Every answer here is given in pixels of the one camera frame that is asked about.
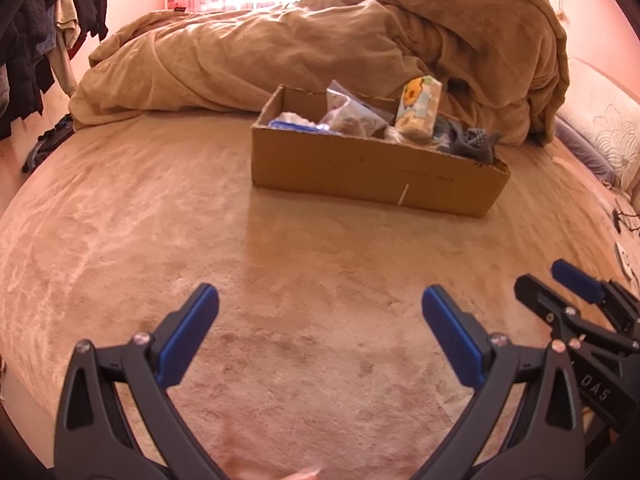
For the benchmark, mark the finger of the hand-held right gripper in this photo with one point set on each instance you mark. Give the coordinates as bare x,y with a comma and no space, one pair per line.
575,280
547,305

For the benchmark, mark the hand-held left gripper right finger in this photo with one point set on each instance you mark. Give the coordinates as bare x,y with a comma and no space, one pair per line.
452,340

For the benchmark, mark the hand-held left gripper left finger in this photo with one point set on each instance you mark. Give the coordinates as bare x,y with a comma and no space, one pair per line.
192,330

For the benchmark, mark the grey socks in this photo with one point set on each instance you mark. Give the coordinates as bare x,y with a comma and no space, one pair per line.
467,140

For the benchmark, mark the brown cardboard box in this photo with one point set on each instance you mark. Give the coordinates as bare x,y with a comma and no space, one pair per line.
360,170

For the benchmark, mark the blue tissue packet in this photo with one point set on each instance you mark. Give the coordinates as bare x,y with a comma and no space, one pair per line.
300,127

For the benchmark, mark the cartoon print tissue pack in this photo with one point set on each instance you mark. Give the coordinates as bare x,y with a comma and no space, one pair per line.
419,105

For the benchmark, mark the white sock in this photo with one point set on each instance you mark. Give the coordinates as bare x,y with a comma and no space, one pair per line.
295,117

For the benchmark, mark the clear zip bag brown contents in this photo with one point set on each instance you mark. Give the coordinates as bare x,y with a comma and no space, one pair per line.
355,110

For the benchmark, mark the beige fuzzy bed sheet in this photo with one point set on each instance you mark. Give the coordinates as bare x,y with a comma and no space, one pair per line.
200,220

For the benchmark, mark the lavender pillow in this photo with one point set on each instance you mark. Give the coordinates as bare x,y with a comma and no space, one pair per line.
585,150

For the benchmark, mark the white floral pillow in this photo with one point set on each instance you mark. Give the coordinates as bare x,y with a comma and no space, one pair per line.
615,120

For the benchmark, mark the dark clothes on floor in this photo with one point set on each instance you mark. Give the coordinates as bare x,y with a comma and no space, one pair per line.
50,142

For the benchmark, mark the brown duvet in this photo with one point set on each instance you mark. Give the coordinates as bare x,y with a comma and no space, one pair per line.
320,50

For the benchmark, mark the hanging dark clothes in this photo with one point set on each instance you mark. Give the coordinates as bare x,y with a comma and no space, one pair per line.
35,45

